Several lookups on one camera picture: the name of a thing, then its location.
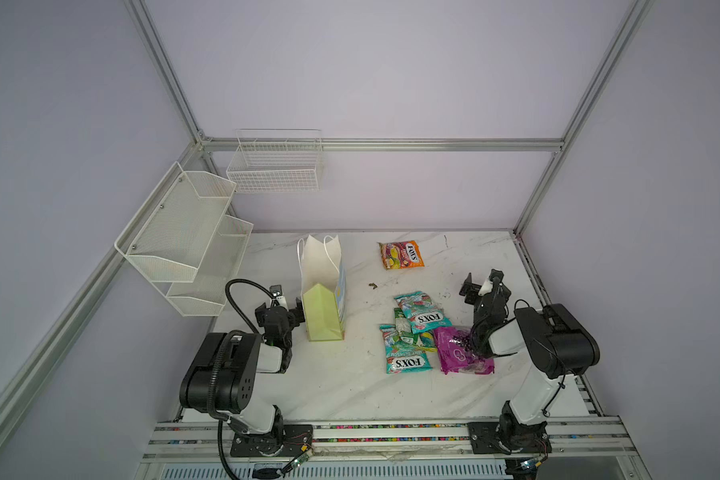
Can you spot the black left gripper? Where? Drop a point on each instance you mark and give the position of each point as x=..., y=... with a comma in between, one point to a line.
x=279, y=314

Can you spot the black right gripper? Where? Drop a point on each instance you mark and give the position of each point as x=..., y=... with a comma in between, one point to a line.
x=480, y=288

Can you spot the floral paper gift bag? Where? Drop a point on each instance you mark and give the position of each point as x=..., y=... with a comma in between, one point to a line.
x=323, y=287

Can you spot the teal Fox's candy bag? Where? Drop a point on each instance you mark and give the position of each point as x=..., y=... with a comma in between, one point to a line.
x=402, y=357
x=421, y=312

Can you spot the magenta snack bag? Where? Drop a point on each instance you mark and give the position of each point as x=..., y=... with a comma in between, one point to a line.
x=456, y=353

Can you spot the green candy bag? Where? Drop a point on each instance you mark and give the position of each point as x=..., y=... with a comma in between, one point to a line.
x=420, y=340

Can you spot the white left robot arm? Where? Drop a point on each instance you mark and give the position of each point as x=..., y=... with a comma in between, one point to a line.
x=220, y=382

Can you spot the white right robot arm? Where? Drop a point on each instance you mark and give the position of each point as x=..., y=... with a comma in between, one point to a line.
x=558, y=346

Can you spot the orange Fox's candy bag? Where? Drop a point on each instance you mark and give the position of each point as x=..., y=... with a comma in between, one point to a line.
x=401, y=255

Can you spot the white mesh two-tier shelf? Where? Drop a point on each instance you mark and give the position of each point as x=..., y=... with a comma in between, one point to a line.
x=185, y=242

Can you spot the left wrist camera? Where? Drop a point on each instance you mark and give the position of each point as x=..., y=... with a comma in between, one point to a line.
x=277, y=294

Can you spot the white wire basket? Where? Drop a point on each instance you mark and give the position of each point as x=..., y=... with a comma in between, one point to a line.
x=277, y=161

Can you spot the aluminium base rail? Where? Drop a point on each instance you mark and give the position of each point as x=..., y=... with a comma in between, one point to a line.
x=570, y=448

